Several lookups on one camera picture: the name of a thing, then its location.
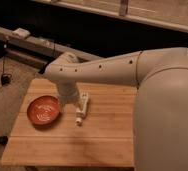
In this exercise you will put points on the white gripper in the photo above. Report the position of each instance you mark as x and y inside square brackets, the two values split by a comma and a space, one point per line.
[68, 93]

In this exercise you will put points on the clear plastic bottle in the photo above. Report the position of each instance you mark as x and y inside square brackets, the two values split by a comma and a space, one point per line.
[81, 110]

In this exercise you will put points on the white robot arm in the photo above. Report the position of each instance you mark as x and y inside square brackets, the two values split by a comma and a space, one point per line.
[160, 119]

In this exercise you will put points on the red ceramic bowl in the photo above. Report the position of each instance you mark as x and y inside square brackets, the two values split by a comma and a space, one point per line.
[43, 110]

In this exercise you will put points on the wooden table board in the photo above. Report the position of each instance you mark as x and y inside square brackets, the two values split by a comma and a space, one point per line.
[105, 139]

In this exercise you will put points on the long wooden beam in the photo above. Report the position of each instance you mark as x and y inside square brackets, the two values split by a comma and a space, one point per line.
[42, 46]

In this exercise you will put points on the small white box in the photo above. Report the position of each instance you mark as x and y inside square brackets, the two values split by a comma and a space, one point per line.
[21, 33]

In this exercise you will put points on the black power adapter with cable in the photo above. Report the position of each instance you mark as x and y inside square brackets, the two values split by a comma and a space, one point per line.
[5, 78]

